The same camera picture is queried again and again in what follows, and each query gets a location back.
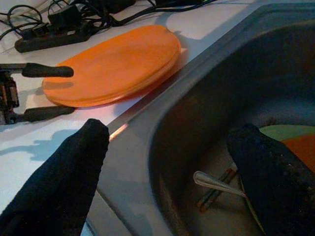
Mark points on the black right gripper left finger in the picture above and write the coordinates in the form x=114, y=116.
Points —
x=56, y=177

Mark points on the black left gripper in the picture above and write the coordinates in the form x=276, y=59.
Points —
x=8, y=96

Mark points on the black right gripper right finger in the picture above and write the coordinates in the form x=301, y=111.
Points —
x=275, y=186

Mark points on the orange plastic bowl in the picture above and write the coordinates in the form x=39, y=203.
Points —
x=302, y=150

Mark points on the metal spoon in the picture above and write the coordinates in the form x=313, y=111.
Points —
x=214, y=183

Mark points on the orange plastic plate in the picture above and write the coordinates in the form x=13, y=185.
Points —
x=115, y=66

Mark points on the black power strip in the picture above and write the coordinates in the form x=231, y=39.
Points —
x=51, y=39

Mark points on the brown chopstick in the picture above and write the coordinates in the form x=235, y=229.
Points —
x=216, y=185
x=216, y=194

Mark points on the black plug adapter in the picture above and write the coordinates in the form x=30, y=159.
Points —
x=65, y=16

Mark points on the stainless steel sink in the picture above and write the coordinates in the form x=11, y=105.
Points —
x=172, y=123

